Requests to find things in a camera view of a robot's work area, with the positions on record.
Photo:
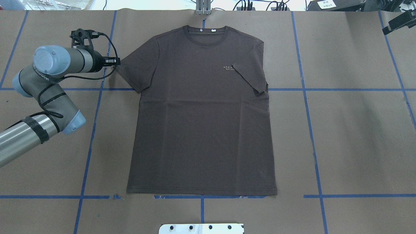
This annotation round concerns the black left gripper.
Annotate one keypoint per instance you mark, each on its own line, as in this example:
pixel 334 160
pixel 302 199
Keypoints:
pixel 97 62

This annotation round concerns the brown t-shirt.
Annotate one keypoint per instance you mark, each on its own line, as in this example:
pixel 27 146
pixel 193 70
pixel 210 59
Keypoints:
pixel 203 122

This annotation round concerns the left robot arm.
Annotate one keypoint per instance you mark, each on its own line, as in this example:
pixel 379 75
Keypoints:
pixel 40 80

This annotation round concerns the black box with label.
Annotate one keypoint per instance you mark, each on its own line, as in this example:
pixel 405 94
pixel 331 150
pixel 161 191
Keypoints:
pixel 336 5

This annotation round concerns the brown paper table cover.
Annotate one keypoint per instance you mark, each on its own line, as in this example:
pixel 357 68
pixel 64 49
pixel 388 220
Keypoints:
pixel 342 105

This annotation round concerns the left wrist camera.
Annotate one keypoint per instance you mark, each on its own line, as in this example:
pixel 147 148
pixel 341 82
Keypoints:
pixel 82 39

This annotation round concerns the aluminium frame post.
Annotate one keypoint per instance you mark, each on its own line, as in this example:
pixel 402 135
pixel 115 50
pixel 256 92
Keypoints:
pixel 203 7

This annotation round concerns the white camera pedestal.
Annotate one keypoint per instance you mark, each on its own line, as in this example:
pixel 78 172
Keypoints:
pixel 202 228

